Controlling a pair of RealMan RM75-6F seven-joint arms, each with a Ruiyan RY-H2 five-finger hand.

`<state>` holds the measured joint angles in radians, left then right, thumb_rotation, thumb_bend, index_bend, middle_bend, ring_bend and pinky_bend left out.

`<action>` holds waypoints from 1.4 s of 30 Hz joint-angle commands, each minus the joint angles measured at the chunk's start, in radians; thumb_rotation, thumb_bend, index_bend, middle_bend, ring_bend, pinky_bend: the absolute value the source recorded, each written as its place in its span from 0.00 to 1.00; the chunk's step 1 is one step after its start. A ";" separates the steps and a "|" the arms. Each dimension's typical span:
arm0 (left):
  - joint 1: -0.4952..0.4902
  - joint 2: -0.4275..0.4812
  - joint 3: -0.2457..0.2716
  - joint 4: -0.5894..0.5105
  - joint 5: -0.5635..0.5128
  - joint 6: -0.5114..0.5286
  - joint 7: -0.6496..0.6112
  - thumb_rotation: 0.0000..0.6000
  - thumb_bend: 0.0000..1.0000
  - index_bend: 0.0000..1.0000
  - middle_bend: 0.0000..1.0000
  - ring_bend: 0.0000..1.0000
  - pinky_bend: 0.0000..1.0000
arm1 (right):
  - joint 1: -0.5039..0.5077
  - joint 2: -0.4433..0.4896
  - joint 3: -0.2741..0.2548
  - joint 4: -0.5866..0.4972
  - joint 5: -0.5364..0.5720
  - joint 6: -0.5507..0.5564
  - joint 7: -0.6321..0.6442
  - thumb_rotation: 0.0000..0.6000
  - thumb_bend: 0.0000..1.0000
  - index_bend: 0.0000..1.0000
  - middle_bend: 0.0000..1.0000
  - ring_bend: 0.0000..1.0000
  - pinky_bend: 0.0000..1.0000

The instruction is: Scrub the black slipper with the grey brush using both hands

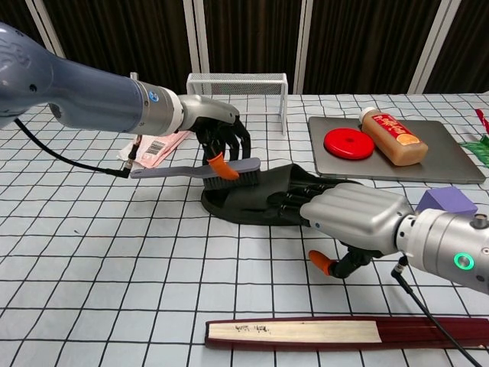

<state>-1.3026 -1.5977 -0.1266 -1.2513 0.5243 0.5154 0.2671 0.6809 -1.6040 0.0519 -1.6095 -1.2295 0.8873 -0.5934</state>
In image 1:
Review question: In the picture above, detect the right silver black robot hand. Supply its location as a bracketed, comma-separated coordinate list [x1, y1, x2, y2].
[267, 182, 416, 277]

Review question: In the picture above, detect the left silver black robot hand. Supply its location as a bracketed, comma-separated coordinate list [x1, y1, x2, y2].
[178, 94, 253, 180]

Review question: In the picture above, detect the black slipper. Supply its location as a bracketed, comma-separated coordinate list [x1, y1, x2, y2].
[201, 164, 364, 227]

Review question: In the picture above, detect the pink plastic packet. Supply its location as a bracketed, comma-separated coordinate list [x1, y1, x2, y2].
[116, 130, 191, 167]

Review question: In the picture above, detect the red disc with hole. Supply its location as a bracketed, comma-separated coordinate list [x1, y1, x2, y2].
[323, 128, 375, 158]

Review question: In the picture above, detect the brown drink bottle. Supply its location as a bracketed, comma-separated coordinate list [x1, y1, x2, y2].
[358, 106, 429, 167]

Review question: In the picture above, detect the purple foam cube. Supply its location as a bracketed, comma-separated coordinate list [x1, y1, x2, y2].
[415, 186, 479, 217]

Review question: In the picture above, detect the grey flat metal tray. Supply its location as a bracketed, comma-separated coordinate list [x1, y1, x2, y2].
[307, 115, 486, 184]

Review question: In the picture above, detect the folded dark red fan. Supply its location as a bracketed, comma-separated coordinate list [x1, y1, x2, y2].
[205, 316, 489, 351]

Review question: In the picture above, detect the colourful feather shuttlecock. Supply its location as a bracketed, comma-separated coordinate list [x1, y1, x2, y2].
[458, 109, 489, 167]

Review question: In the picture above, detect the white checked tablecloth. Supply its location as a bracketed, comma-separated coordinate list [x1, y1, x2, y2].
[0, 91, 489, 367]

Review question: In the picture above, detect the white wire mesh rack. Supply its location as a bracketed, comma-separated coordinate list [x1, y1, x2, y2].
[186, 72, 289, 135]

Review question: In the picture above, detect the white metal frame bar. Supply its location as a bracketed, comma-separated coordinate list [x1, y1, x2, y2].
[182, 0, 210, 76]
[406, 0, 449, 94]
[293, 0, 319, 95]
[24, 0, 66, 58]

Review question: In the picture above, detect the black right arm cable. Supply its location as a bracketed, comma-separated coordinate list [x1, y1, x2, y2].
[390, 256, 473, 349]

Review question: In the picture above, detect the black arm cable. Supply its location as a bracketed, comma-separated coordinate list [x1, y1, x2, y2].
[14, 117, 144, 179]
[390, 256, 473, 349]

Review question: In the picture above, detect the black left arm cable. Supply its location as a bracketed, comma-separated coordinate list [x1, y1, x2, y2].
[14, 117, 144, 179]

